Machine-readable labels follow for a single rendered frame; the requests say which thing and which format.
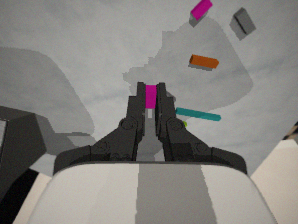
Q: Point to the orange rectangular block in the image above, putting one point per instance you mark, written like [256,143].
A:
[204,61]

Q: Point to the turquoise rod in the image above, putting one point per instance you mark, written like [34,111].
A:
[198,114]

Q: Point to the magenta rod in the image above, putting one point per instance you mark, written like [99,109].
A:
[150,96]
[202,7]

